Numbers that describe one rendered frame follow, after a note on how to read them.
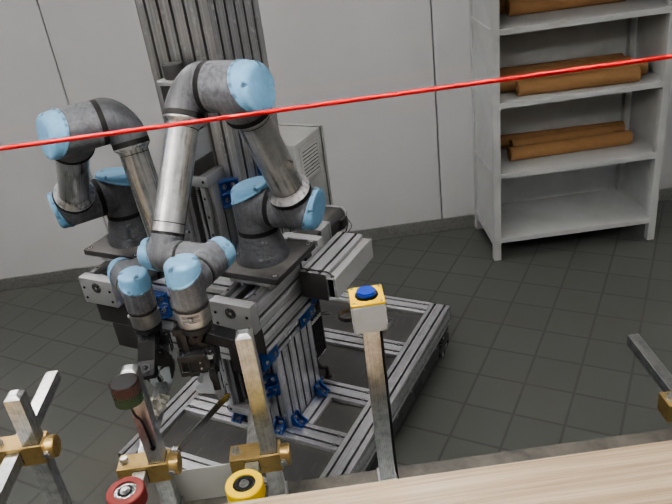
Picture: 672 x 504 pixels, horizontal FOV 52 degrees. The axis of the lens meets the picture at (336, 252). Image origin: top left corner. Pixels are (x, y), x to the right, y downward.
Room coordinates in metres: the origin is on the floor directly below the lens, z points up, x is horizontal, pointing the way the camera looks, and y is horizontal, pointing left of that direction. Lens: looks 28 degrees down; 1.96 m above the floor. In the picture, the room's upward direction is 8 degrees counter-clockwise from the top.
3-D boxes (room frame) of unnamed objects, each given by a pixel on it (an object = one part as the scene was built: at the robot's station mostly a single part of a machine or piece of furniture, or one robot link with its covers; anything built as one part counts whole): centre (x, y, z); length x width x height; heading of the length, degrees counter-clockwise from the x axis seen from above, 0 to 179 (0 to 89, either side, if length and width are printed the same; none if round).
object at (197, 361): (1.27, 0.33, 1.10); 0.09 x 0.08 x 0.12; 90
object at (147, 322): (1.51, 0.51, 1.05); 0.08 x 0.08 x 0.05
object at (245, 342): (1.19, 0.21, 0.93); 0.03 x 0.03 x 0.48; 0
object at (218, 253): (1.36, 0.29, 1.26); 0.11 x 0.11 x 0.08; 63
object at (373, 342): (1.19, -0.05, 0.92); 0.05 x 0.04 x 0.45; 90
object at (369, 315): (1.19, -0.05, 1.18); 0.07 x 0.07 x 0.08; 0
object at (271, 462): (1.19, 0.23, 0.83); 0.13 x 0.06 x 0.05; 90
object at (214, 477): (1.21, 0.43, 0.75); 0.26 x 0.01 x 0.10; 90
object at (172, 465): (1.18, 0.48, 0.84); 0.13 x 0.06 x 0.05; 90
